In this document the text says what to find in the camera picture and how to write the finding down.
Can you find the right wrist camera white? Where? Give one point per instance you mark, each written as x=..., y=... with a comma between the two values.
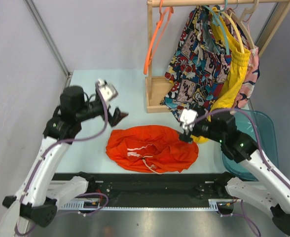
x=187, y=119

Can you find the teal plastic basket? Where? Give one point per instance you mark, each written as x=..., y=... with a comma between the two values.
x=266, y=132

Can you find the yellow plastic hanger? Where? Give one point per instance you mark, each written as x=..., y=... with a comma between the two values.
x=227, y=18

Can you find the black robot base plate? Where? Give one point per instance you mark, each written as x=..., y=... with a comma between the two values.
x=153, y=190

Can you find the wooden clothes rack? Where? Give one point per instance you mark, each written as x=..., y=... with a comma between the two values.
x=156, y=86

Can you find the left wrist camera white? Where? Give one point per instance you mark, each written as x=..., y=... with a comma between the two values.
x=106, y=90

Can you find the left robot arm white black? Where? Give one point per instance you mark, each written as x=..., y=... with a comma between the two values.
x=33, y=202

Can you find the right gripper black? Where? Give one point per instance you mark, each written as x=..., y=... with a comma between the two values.
x=185, y=138

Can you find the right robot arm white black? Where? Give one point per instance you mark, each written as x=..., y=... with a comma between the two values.
x=220, y=126

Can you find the yellow shorts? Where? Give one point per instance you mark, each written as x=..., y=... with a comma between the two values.
x=238, y=66

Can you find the comic print shorts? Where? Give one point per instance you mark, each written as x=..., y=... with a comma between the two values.
x=198, y=68

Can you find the aluminium corner post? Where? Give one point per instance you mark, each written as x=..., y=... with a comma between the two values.
x=40, y=23

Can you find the beige plastic hanger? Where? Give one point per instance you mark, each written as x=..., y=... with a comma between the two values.
x=247, y=35

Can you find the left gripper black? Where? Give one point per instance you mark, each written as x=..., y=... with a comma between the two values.
x=117, y=116

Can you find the white cable duct strip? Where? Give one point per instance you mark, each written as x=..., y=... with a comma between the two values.
x=88, y=205

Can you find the orange shorts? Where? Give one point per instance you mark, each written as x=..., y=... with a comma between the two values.
x=151, y=149

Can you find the teal plastic hanger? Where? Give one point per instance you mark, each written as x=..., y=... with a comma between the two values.
x=217, y=21

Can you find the pink patterned shorts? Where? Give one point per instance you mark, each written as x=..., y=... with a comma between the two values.
x=251, y=76

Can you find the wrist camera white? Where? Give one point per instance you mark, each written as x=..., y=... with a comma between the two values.
x=106, y=90
x=187, y=119

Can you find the orange plastic hanger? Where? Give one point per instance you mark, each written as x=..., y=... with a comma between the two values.
x=161, y=25

